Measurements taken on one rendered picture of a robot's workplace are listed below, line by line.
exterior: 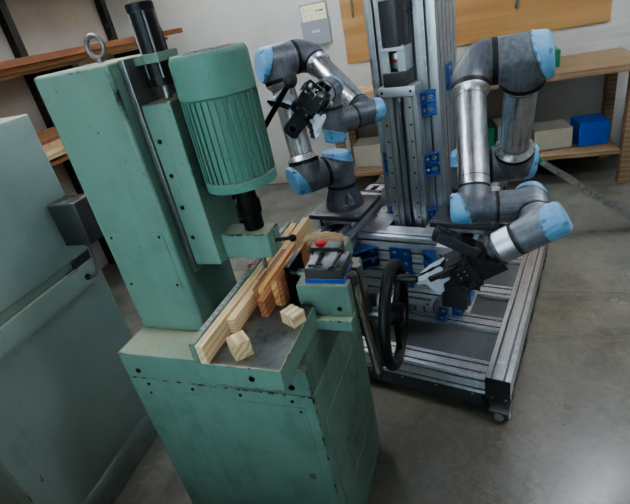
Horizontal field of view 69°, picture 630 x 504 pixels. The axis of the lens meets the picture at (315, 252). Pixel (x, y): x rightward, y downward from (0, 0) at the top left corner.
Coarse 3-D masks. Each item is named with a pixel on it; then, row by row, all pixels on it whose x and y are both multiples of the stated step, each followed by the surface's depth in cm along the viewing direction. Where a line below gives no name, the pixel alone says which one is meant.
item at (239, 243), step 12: (228, 228) 123; (240, 228) 122; (264, 228) 119; (276, 228) 120; (228, 240) 120; (240, 240) 119; (252, 240) 118; (264, 240) 117; (228, 252) 122; (240, 252) 121; (252, 252) 120; (264, 252) 118; (276, 252) 120
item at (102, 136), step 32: (96, 64) 102; (64, 96) 104; (96, 96) 101; (128, 96) 103; (64, 128) 109; (96, 128) 106; (128, 128) 103; (96, 160) 111; (128, 160) 108; (96, 192) 116; (128, 192) 113; (160, 192) 112; (128, 224) 118; (160, 224) 115; (128, 256) 124; (160, 256) 120; (128, 288) 131; (160, 288) 127; (192, 288) 124; (224, 288) 139; (160, 320) 134; (192, 320) 129
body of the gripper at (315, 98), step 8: (320, 80) 126; (304, 88) 122; (312, 88) 121; (320, 88) 122; (328, 88) 126; (304, 96) 119; (312, 96) 119; (320, 96) 119; (328, 96) 121; (296, 104) 122; (304, 104) 121; (312, 104) 120; (320, 104) 119; (296, 112) 122; (304, 112) 122; (312, 112) 121; (304, 120) 123
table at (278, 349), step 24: (312, 312) 113; (264, 336) 107; (288, 336) 105; (312, 336) 113; (216, 360) 102; (240, 360) 101; (264, 360) 99; (288, 360) 99; (240, 384) 102; (264, 384) 99; (288, 384) 99
